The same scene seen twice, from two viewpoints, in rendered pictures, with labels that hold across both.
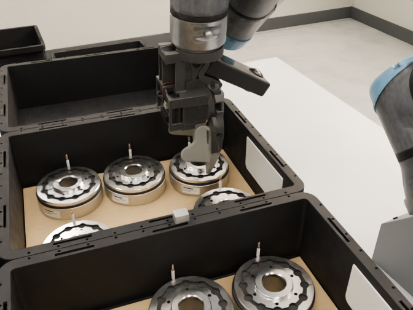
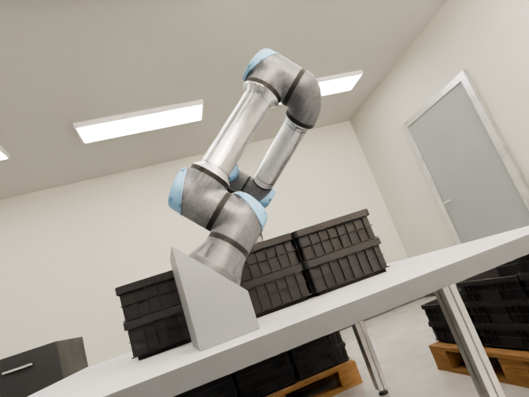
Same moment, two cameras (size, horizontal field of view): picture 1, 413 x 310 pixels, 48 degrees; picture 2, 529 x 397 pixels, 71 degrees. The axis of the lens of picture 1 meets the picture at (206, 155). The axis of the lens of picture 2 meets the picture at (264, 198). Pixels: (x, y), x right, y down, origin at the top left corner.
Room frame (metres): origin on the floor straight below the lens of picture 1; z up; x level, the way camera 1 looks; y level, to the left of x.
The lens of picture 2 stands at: (0.90, -1.30, 0.77)
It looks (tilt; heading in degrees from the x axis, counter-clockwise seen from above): 13 degrees up; 98
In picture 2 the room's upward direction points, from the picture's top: 19 degrees counter-clockwise
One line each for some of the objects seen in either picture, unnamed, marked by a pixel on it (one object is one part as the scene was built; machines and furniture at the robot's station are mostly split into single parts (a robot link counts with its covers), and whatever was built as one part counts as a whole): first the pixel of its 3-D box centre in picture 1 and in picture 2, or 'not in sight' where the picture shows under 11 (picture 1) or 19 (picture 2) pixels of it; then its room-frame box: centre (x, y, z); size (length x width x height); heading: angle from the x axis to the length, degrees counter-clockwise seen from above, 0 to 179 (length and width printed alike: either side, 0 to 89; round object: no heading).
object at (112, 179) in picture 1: (134, 173); not in sight; (0.64, 0.12, 0.86); 0.10 x 0.10 x 0.01
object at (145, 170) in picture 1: (133, 170); not in sight; (0.64, 0.12, 0.86); 0.05 x 0.05 x 0.01
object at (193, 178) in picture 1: (198, 164); not in sight; (0.67, 0.01, 0.86); 0.10 x 0.10 x 0.01
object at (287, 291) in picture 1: (273, 283); not in sight; (0.40, -0.08, 0.86); 0.05 x 0.05 x 0.01
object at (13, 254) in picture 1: (141, 165); (246, 256); (0.58, 0.10, 0.92); 0.40 x 0.30 x 0.02; 110
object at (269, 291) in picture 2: not in sight; (260, 296); (0.58, 0.10, 0.76); 0.40 x 0.30 x 0.12; 110
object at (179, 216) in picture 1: (180, 216); not in sight; (0.44, 0.03, 0.94); 0.02 x 0.01 x 0.01; 110
